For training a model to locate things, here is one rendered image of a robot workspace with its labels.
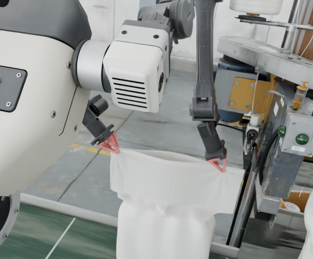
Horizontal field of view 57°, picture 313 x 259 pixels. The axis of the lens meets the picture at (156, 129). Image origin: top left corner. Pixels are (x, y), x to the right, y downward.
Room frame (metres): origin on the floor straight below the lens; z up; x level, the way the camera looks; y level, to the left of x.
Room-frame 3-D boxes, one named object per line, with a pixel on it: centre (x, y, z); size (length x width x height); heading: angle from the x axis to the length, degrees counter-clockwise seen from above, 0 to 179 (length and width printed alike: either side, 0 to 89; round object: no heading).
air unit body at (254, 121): (0.91, -0.33, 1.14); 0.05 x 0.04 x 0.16; 169
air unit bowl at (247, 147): (0.91, -0.33, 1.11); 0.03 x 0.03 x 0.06
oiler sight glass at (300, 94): (0.72, -0.36, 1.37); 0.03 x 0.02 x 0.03; 79
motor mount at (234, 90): (1.10, -0.35, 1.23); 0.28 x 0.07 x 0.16; 79
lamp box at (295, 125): (0.66, -0.36, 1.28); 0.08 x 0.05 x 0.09; 79
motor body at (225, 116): (1.19, -0.30, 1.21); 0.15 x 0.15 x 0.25
